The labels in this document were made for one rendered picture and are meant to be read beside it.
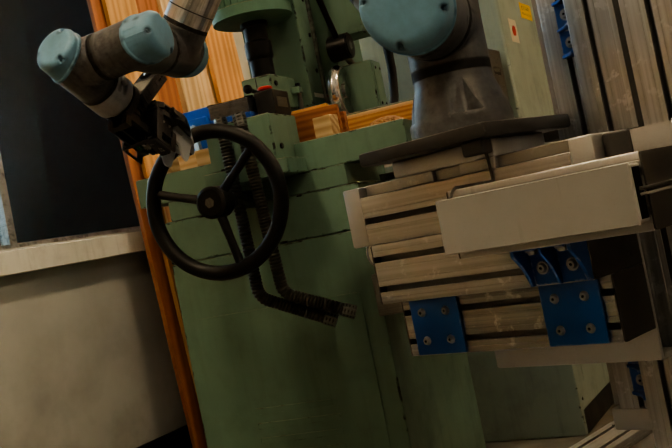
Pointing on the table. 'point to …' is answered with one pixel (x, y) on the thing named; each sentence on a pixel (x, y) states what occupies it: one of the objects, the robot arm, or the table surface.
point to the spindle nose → (258, 47)
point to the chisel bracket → (275, 86)
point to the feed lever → (344, 50)
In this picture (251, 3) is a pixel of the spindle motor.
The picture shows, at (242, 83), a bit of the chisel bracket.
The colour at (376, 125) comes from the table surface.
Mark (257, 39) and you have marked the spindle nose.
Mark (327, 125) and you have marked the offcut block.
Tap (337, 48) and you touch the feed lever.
